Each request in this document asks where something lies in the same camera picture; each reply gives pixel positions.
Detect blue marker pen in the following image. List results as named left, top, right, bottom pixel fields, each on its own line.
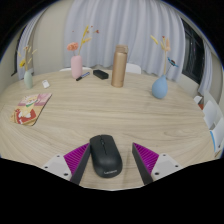
left=75, top=71, right=91, bottom=82

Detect narrow white curtain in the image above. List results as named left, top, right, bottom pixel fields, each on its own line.
left=198, top=39, right=214, bottom=98
left=16, top=9, right=46, bottom=81

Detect dark window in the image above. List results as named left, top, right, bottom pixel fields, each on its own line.
left=11, top=49, right=19, bottom=77
left=181, top=18, right=205, bottom=84

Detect black rectangular case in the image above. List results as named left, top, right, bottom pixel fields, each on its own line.
left=92, top=69, right=110, bottom=80

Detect bronze drink bottle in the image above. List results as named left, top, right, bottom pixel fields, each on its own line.
left=110, top=44, right=129, bottom=89

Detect wide white curtain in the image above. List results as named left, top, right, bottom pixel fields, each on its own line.
left=63, top=0, right=186, bottom=83

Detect blue vase with dried flowers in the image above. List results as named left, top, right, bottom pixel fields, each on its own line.
left=149, top=34, right=180, bottom=100

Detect white chair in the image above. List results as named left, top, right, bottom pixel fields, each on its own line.
left=125, top=62, right=142, bottom=75

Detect black computer mouse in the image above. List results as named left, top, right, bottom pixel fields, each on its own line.
left=89, top=134, right=124, bottom=179

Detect pink vase with flowers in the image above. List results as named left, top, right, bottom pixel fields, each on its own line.
left=66, top=25, right=100, bottom=80

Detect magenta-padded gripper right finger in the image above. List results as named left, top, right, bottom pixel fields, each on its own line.
left=131, top=142, right=184, bottom=186

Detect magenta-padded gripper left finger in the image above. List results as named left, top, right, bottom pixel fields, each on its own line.
left=40, top=142, right=92, bottom=186

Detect white and blue chairs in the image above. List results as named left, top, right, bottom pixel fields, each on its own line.
left=193, top=94, right=224, bottom=158

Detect green vase with yellow flowers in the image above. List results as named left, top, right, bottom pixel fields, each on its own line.
left=17, top=45, right=38, bottom=90

